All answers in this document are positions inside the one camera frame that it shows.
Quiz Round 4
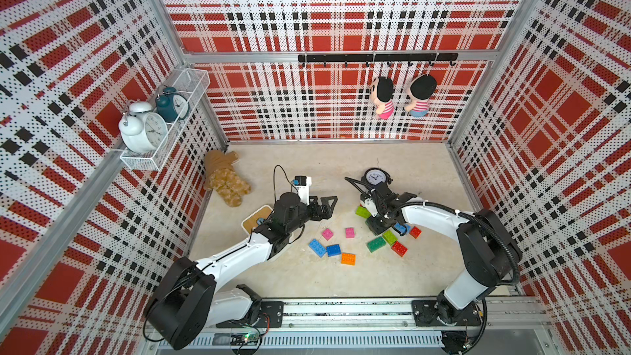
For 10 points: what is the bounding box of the black hook rail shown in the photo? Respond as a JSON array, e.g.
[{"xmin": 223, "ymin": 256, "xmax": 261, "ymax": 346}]
[{"xmin": 297, "ymin": 53, "xmax": 458, "ymax": 64}]

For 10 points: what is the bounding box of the blue square block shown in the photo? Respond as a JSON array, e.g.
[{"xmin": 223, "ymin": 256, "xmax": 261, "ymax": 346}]
[{"xmin": 326, "ymin": 244, "xmax": 342, "ymax": 257}]

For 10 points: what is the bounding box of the light blue block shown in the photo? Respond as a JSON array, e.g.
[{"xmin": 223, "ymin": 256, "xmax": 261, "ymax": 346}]
[
  {"xmin": 392, "ymin": 223, "xmax": 410, "ymax": 237},
  {"xmin": 308, "ymin": 239, "xmax": 327, "ymax": 257}
]

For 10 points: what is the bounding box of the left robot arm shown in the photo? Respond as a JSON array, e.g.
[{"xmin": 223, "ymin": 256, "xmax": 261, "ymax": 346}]
[{"xmin": 144, "ymin": 192, "xmax": 338, "ymax": 350}]

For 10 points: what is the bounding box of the lime long block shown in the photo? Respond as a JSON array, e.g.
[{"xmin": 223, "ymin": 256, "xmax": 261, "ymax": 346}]
[{"xmin": 355, "ymin": 206, "xmax": 371, "ymax": 219}]

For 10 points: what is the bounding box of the red block front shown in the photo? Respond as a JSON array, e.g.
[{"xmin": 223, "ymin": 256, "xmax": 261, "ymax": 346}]
[{"xmin": 391, "ymin": 242, "xmax": 408, "ymax": 257}]

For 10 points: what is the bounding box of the white tray with wood lid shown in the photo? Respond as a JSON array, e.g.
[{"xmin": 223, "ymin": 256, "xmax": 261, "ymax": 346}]
[{"xmin": 241, "ymin": 205, "xmax": 273, "ymax": 234}]

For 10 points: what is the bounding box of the teal alarm clock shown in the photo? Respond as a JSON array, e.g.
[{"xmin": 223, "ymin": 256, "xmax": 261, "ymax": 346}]
[{"xmin": 155, "ymin": 86, "xmax": 190, "ymax": 123}]

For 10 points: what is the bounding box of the electronics board with wires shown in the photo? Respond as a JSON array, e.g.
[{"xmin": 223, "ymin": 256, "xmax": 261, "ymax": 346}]
[{"xmin": 212, "ymin": 329, "xmax": 266, "ymax": 354}]

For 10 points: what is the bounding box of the lime block small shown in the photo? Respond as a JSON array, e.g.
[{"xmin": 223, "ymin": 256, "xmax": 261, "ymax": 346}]
[{"xmin": 382, "ymin": 230, "xmax": 398, "ymax": 247}]

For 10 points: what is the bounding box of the white alarm clock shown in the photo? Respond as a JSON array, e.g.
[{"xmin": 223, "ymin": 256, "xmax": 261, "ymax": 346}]
[{"xmin": 118, "ymin": 101, "xmax": 168, "ymax": 154}]

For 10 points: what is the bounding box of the brown teddy bear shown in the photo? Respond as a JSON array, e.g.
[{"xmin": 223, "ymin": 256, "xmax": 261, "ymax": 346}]
[{"xmin": 204, "ymin": 150, "xmax": 251, "ymax": 208}]

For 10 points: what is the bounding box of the black round table clock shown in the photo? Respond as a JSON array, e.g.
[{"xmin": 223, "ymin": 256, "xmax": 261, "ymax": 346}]
[{"xmin": 361, "ymin": 168, "xmax": 393, "ymax": 188}]

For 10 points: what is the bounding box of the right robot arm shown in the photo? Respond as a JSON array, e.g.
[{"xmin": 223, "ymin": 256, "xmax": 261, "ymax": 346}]
[{"xmin": 344, "ymin": 177, "xmax": 523, "ymax": 326}]

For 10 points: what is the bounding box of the doll with pink stripes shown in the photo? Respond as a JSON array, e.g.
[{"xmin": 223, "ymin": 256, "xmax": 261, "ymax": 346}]
[{"xmin": 370, "ymin": 77, "xmax": 394, "ymax": 120}]

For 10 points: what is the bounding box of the white wire shelf basket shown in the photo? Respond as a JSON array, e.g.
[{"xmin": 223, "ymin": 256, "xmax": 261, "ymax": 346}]
[{"xmin": 118, "ymin": 68, "xmax": 210, "ymax": 172}]

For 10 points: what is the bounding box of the green block front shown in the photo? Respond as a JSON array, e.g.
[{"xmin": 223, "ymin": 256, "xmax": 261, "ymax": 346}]
[{"xmin": 366, "ymin": 237, "xmax": 388, "ymax": 253}]

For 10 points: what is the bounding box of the orange block front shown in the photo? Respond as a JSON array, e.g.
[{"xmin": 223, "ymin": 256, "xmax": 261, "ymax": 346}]
[{"xmin": 340, "ymin": 252, "xmax": 356, "ymax": 266}]

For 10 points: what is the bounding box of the light blue block right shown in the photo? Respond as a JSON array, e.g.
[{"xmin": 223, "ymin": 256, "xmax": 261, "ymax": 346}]
[{"xmin": 392, "ymin": 223, "xmax": 410, "ymax": 237}]

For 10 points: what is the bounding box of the light blue block left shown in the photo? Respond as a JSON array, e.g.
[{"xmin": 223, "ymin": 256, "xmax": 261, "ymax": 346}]
[{"xmin": 308, "ymin": 239, "xmax": 327, "ymax": 257}]

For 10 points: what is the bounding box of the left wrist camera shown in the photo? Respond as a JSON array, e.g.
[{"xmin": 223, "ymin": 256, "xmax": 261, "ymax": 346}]
[{"xmin": 292, "ymin": 175, "xmax": 312, "ymax": 205}]

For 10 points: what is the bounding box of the doll with blue shorts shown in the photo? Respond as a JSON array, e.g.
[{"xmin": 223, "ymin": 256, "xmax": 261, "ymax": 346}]
[{"xmin": 404, "ymin": 74, "xmax": 437, "ymax": 118}]

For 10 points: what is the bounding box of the small red block right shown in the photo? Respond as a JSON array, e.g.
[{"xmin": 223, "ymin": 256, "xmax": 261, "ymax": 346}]
[{"xmin": 410, "ymin": 227, "xmax": 422, "ymax": 238}]

